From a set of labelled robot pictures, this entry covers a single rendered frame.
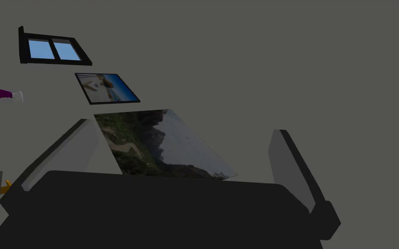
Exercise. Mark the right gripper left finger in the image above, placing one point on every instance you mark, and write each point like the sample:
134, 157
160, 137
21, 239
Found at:
61, 152

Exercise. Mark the black framed window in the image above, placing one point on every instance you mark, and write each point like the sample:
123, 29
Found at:
54, 49

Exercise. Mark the beach picture with black frame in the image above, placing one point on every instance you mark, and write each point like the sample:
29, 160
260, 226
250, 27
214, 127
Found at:
106, 88

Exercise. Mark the mountain landscape picture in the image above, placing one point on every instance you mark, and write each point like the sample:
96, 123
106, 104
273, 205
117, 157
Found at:
158, 145

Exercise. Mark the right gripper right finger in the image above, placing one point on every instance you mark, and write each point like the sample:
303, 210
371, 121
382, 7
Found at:
291, 166

